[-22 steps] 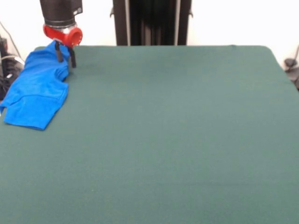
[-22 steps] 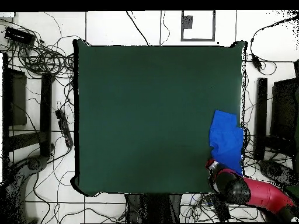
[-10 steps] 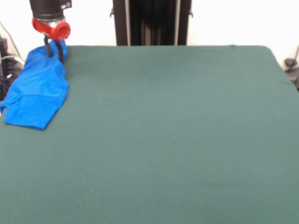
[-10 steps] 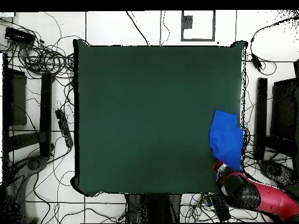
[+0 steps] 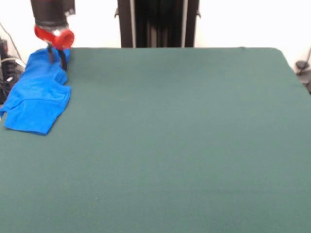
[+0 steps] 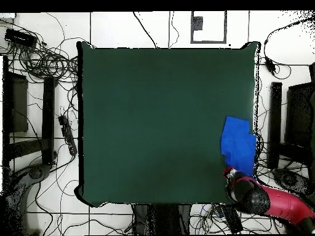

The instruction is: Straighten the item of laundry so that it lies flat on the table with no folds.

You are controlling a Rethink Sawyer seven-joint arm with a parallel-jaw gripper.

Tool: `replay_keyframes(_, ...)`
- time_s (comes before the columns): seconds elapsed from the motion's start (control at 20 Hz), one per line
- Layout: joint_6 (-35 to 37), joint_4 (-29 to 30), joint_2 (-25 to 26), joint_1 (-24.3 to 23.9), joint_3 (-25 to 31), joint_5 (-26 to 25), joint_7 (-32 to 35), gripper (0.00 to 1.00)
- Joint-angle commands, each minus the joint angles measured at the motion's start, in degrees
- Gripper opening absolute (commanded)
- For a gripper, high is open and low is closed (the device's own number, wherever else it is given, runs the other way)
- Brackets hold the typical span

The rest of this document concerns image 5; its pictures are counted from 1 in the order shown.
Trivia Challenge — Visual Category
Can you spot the dark green table cloth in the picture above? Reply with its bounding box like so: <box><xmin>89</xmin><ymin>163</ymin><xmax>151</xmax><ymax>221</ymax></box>
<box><xmin>0</xmin><ymin>47</ymin><xmax>311</xmax><ymax>233</ymax></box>

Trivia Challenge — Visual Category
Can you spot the black plug with cable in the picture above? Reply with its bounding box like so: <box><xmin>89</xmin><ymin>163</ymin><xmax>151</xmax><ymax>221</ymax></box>
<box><xmin>295</xmin><ymin>60</ymin><xmax>311</xmax><ymax>95</ymax></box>

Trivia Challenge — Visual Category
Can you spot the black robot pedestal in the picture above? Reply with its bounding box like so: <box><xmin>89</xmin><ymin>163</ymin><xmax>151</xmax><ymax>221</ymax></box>
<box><xmin>114</xmin><ymin>0</ymin><xmax>202</xmax><ymax>48</ymax></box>

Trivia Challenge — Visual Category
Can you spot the black cable bundle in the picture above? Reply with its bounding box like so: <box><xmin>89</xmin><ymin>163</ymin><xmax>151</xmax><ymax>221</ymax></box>
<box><xmin>0</xmin><ymin>57</ymin><xmax>28</xmax><ymax>105</ymax></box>

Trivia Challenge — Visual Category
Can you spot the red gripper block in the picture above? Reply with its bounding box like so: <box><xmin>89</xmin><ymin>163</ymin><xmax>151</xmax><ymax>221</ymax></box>
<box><xmin>34</xmin><ymin>24</ymin><xmax>75</xmax><ymax>72</ymax></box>

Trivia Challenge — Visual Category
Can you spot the small black box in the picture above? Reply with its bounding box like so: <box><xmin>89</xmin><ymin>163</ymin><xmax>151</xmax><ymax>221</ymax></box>
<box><xmin>0</xmin><ymin>37</ymin><xmax>9</xmax><ymax>61</ymax></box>

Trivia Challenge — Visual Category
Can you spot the blue shirt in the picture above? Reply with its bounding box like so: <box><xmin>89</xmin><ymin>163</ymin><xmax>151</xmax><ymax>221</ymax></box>
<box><xmin>0</xmin><ymin>47</ymin><xmax>72</xmax><ymax>136</ymax></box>

